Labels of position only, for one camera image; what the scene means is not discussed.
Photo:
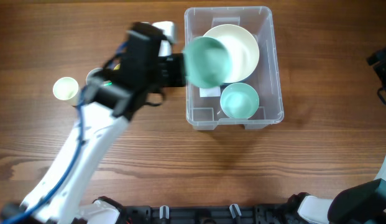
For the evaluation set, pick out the cream cup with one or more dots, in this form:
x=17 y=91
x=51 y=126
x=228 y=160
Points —
x=67 y=89

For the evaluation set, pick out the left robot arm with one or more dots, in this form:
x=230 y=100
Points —
x=103 y=115

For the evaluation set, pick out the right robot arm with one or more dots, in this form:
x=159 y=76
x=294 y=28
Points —
x=365 y=203

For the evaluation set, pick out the cream bowl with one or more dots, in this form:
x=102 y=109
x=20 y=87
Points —
x=242 y=47

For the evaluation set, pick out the white label in container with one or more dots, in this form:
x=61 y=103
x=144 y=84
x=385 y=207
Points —
x=210 y=92

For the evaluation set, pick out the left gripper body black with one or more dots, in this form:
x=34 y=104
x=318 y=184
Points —
x=166 y=70

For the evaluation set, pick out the mint small bowl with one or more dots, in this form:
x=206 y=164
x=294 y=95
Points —
x=239 y=100
x=207 y=62

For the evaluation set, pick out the grey cup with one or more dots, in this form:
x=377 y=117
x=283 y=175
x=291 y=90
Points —
x=91 y=75

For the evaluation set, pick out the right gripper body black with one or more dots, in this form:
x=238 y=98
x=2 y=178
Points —
x=384 y=70

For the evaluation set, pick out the clear plastic storage container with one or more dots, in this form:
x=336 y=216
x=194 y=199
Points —
x=206 y=113

